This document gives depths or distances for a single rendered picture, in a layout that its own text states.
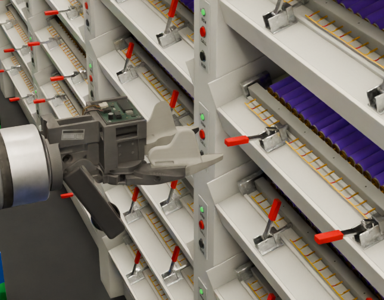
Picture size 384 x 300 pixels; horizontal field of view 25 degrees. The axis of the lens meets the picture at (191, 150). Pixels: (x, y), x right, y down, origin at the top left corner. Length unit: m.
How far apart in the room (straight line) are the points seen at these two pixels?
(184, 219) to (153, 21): 0.42
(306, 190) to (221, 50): 0.30
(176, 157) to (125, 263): 1.33
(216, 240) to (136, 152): 0.59
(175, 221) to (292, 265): 0.49
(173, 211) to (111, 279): 0.66
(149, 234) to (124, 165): 1.10
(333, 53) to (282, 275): 0.39
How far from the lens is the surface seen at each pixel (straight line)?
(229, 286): 1.64
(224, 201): 1.54
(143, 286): 2.26
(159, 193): 1.91
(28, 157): 0.97
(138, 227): 2.14
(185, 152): 1.02
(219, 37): 1.39
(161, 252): 2.04
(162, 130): 1.09
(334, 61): 1.13
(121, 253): 2.38
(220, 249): 1.60
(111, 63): 2.07
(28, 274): 2.63
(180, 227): 1.80
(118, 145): 1.01
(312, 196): 1.21
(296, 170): 1.26
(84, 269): 2.62
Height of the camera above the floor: 1.58
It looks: 30 degrees down
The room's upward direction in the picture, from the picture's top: straight up
